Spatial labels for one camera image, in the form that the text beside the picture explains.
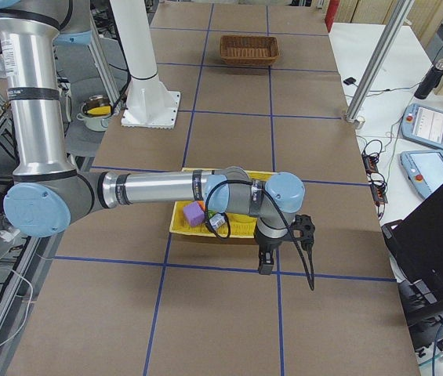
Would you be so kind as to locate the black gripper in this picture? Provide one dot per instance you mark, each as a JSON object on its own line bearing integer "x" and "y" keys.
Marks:
{"x": 266, "y": 243}

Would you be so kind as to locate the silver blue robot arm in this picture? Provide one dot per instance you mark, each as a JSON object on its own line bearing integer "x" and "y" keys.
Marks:
{"x": 49, "y": 193}

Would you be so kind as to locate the brown wicker basket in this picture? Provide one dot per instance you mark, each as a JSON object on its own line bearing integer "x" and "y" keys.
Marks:
{"x": 249, "y": 50}

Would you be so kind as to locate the purple cube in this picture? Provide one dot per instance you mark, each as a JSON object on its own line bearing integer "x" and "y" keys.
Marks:
{"x": 194, "y": 214}

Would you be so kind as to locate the black laptop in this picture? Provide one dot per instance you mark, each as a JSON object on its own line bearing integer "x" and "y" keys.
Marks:
{"x": 416, "y": 243}

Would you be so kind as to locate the lower teach pendant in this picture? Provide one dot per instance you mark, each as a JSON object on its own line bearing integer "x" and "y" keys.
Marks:
{"x": 424, "y": 169}

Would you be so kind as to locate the teach pendant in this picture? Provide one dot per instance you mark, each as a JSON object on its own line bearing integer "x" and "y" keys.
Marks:
{"x": 424, "y": 169}
{"x": 423, "y": 125}

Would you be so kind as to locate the upper teach pendant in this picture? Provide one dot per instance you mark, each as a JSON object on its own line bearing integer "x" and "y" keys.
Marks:
{"x": 423, "y": 125}

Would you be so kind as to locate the white pot with corn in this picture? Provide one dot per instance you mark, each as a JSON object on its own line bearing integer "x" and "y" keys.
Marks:
{"x": 95, "y": 113}

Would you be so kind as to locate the black water bottle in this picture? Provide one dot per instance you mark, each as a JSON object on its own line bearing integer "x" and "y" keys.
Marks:
{"x": 430, "y": 81}

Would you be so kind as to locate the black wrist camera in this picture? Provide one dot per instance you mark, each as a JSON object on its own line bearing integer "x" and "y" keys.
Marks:
{"x": 304, "y": 230}

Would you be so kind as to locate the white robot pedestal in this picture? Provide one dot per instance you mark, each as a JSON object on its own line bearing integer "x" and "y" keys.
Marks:
{"x": 149, "y": 103}

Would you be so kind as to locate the aluminium frame post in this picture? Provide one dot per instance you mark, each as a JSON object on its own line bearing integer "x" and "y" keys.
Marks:
{"x": 383, "y": 46}

